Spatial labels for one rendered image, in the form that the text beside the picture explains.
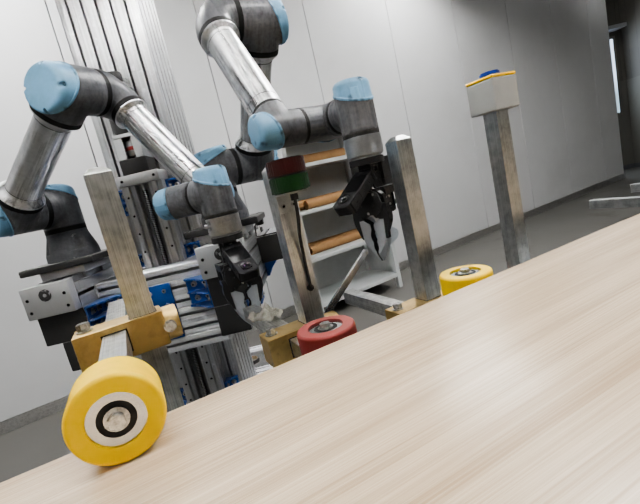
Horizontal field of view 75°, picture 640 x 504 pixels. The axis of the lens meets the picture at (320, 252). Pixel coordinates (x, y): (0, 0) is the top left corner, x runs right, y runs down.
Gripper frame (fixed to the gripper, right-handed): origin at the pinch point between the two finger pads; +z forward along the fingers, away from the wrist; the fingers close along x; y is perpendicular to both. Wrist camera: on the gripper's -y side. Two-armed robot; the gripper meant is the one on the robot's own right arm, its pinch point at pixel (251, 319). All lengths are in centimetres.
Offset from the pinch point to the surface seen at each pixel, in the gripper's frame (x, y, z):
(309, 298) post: -3.8, -28.8, -8.6
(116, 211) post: 20.2, -28.7, -29.2
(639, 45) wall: -845, 334, -125
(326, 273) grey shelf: -135, 255, 58
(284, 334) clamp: 2.0, -29.3, -4.5
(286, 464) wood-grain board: 14, -64, -8
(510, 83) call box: -56, -30, -37
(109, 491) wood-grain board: 27, -56, -8
